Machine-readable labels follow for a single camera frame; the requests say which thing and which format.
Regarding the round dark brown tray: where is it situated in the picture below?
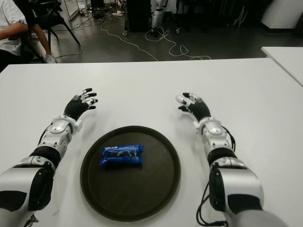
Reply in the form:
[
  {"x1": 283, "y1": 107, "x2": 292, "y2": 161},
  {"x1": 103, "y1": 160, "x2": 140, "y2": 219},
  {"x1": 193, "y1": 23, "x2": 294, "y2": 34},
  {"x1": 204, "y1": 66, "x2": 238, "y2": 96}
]
[{"x1": 80, "y1": 125, "x2": 182, "y2": 222}]

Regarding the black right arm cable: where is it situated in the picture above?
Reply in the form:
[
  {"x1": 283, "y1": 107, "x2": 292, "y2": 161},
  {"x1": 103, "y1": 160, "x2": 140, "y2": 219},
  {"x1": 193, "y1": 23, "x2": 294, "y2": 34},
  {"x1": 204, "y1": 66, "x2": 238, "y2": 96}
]
[{"x1": 196, "y1": 125, "x2": 237, "y2": 227}]

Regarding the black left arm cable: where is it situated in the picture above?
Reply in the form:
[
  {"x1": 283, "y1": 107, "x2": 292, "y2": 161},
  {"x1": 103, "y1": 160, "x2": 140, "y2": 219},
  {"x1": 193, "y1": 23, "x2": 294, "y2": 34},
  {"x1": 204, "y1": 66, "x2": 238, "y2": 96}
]
[{"x1": 37, "y1": 122, "x2": 52, "y2": 146}]

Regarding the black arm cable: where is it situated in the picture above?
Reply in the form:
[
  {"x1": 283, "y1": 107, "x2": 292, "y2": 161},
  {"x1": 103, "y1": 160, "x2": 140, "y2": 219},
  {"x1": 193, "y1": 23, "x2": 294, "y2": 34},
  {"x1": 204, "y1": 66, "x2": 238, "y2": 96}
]
[
  {"x1": 196, "y1": 125, "x2": 237, "y2": 227},
  {"x1": 37, "y1": 122, "x2": 52, "y2": 146}
]

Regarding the seated person white shirt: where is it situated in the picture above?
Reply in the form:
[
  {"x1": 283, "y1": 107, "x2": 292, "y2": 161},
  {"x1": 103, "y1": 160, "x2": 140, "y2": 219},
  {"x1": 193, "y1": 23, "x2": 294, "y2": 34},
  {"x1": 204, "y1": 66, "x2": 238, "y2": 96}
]
[{"x1": 0, "y1": 0, "x2": 57, "y2": 71}]

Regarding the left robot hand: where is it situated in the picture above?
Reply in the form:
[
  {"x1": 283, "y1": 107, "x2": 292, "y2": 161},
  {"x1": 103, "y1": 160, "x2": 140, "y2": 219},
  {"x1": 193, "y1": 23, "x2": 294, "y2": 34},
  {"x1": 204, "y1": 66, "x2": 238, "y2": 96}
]
[{"x1": 63, "y1": 87, "x2": 98, "y2": 122}]

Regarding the black chair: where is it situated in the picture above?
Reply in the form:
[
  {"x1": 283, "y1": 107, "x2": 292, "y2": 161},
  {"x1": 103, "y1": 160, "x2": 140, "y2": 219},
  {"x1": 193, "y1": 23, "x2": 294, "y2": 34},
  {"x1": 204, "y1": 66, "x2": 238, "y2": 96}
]
[{"x1": 22, "y1": 0, "x2": 81, "y2": 63}]

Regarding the blue Oreo cookie packet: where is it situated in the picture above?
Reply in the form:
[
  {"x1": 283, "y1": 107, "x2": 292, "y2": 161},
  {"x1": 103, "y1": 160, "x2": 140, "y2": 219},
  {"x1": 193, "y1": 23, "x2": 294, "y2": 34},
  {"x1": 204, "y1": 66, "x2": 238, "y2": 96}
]
[{"x1": 100, "y1": 144, "x2": 144, "y2": 167}]

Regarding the white curved panel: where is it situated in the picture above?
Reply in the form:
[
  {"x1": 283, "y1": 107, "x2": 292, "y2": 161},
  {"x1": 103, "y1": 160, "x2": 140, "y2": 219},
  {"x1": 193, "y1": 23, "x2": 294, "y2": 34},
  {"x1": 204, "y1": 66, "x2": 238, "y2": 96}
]
[{"x1": 261, "y1": 0, "x2": 303, "y2": 33}]

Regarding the grey metal stand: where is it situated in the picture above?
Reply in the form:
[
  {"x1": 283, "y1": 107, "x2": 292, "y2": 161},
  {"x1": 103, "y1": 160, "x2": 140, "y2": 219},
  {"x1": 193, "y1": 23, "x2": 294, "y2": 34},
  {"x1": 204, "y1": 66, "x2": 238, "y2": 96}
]
[{"x1": 233, "y1": 6, "x2": 248, "y2": 27}]

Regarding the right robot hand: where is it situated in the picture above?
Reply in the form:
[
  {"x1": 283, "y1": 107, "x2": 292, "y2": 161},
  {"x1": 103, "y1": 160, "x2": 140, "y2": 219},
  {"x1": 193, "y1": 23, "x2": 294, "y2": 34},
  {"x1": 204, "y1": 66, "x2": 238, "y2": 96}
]
[{"x1": 175, "y1": 92, "x2": 212, "y2": 123}]

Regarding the small white side table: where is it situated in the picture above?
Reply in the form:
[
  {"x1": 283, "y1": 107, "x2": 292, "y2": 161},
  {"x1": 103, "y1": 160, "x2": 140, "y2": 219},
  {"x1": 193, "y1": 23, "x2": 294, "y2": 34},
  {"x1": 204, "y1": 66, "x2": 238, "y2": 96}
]
[{"x1": 261, "y1": 46, "x2": 303, "y2": 87}]

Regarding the white floor cable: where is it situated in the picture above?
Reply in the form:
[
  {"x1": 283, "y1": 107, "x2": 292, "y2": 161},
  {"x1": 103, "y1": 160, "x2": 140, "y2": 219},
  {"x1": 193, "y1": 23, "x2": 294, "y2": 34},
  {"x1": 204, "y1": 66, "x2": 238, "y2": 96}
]
[{"x1": 100, "y1": 17, "x2": 213, "y2": 62}]

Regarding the silver humanoid robot leg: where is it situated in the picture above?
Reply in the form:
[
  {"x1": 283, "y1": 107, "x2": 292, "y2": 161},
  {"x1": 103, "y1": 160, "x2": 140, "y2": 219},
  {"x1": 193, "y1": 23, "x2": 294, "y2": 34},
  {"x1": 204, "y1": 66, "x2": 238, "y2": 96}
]
[{"x1": 151, "y1": 0, "x2": 170, "y2": 37}]

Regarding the black wheeled cabinet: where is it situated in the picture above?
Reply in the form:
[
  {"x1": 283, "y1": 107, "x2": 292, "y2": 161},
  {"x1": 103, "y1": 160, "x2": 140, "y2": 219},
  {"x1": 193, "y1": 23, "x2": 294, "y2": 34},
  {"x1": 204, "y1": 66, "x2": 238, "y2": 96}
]
[{"x1": 122, "y1": 0, "x2": 157, "y2": 36}]

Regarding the white board frame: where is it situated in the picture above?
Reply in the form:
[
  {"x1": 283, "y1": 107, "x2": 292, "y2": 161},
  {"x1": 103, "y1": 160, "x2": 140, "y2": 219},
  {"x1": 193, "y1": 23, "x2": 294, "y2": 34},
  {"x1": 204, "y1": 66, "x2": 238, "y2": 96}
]
[{"x1": 65, "y1": 0, "x2": 81, "y2": 18}]

